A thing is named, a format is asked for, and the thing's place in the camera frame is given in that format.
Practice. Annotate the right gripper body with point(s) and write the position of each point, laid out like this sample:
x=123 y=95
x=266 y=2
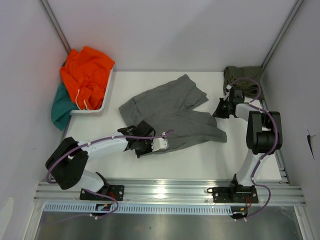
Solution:
x=229 y=102

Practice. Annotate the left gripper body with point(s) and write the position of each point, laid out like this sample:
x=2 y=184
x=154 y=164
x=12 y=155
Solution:
x=144 y=147

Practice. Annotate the olive green shorts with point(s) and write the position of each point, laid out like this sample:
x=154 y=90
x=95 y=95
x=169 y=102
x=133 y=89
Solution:
x=246 y=78

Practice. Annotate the grey shorts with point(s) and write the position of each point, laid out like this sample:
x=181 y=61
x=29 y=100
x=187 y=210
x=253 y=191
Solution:
x=171 y=106

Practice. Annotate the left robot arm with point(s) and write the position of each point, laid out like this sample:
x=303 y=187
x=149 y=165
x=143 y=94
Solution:
x=67 y=164

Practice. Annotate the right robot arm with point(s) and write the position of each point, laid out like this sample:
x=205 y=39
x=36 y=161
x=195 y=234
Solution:
x=263 y=137

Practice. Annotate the teal shorts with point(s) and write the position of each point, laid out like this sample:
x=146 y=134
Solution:
x=61 y=108

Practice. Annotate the orange shorts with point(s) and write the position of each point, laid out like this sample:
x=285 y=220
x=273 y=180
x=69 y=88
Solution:
x=85 y=76

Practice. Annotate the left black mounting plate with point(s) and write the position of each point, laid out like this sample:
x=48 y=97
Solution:
x=114 y=191

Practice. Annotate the black mounting plate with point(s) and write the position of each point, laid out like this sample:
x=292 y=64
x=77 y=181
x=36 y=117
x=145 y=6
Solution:
x=237 y=195
x=114 y=191

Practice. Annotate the white plastic basket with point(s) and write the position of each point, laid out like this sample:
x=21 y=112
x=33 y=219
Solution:
x=105 y=101

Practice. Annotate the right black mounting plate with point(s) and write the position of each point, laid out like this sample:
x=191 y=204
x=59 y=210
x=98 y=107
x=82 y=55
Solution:
x=237 y=195

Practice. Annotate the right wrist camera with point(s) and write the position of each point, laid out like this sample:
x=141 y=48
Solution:
x=227 y=90

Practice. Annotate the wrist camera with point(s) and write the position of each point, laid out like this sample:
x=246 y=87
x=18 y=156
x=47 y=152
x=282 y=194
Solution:
x=227 y=90
x=159 y=144

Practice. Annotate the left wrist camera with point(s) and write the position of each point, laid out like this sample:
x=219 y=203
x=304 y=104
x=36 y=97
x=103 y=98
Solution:
x=159 y=144

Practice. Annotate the slotted cable duct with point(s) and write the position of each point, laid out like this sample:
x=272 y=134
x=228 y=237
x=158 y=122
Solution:
x=130 y=208

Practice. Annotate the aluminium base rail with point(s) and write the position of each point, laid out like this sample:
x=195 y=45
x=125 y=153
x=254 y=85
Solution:
x=170 y=192

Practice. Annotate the right aluminium corner post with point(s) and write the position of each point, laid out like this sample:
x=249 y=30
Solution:
x=293 y=14

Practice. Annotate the aluminium corner post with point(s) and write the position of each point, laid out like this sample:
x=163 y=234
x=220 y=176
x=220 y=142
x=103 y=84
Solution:
x=55 y=25
x=293 y=14

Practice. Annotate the left aluminium corner post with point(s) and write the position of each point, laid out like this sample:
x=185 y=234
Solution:
x=55 y=25

